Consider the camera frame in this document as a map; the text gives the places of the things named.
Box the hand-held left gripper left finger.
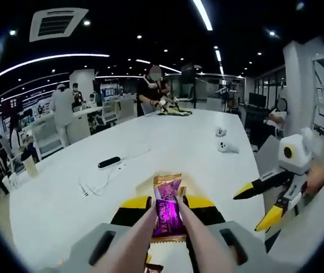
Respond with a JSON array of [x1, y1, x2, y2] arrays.
[[38, 195, 153, 273]]

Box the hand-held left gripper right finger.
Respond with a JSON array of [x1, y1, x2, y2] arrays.
[[184, 195, 290, 273]]

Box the pink food tongs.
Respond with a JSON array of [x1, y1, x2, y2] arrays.
[[105, 186, 238, 273]]

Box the purple gold food packet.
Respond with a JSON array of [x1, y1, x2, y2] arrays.
[[149, 173, 187, 243]]

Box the long red food packet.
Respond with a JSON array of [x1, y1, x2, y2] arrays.
[[144, 263, 164, 273]]

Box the person's right hand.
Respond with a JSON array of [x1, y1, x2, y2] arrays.
[[306, 164, 324, 196]]

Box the person's white shirt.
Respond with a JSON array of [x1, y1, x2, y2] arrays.
[[264, 181, 324, 265]]

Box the black oblong device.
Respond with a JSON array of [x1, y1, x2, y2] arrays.
[[97, 156, 122, 170]]

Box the yellow black cloth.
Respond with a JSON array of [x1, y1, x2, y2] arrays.
[[157, 109, 193, 117]]

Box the white office chair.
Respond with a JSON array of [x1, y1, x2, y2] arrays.
[[32, 122, 66, 160], [101, 99, 123, 126]]

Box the tall drink cup dark lid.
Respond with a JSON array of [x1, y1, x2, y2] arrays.
[[22, 158, 39, 179]]

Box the straight ceiling light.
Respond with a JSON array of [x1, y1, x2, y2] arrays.
[[192, 0, 214, 31]]

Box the long curved ceiling light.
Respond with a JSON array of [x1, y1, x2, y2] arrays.
[[0, 53, 111, 88]]

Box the ceiling air vent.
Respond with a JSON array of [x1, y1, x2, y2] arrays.
[[28, 7, 89, 43]]

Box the white cable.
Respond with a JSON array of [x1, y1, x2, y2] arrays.
[[78, 146, 151, 197]]

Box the black camera tripod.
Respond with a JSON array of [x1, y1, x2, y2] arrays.
[[180, 64, 202, 109]]

